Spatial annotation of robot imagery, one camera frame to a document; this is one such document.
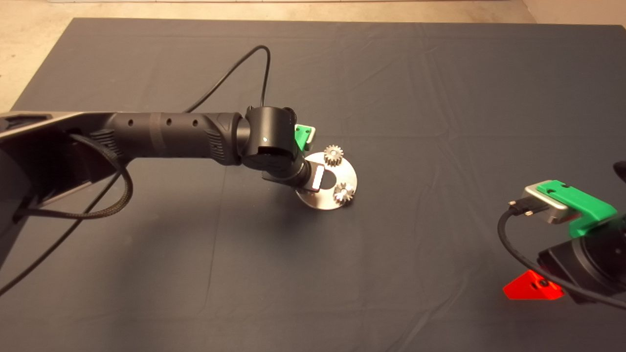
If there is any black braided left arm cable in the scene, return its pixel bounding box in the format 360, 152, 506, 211
15, 134, 134, 219

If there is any green right camera mount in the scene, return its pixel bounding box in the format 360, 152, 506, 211
536, 180, 618, 239

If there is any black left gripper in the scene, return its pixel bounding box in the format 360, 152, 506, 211
262, 159, 326, 192

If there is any round metal plate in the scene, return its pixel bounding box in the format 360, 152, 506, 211
295, 152, 358, 210

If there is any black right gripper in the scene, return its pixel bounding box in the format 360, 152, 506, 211
503, 215, 626, 307

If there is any grey right camera box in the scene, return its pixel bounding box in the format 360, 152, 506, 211
521, 186, 569, 225

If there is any thin black left camera cable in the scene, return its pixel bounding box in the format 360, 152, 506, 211
0, 45, 271, 296

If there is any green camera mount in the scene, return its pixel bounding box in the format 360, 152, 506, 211
536, 180, 618, 239
294, 124, 313, 151

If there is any dark grey table cloth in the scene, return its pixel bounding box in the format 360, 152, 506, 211
0, 18, 626, 352

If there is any black right camera cable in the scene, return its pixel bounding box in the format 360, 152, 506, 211
497, 200, 626, 311

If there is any green left camera mount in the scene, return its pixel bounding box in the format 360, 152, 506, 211
294, 124, 313, 151

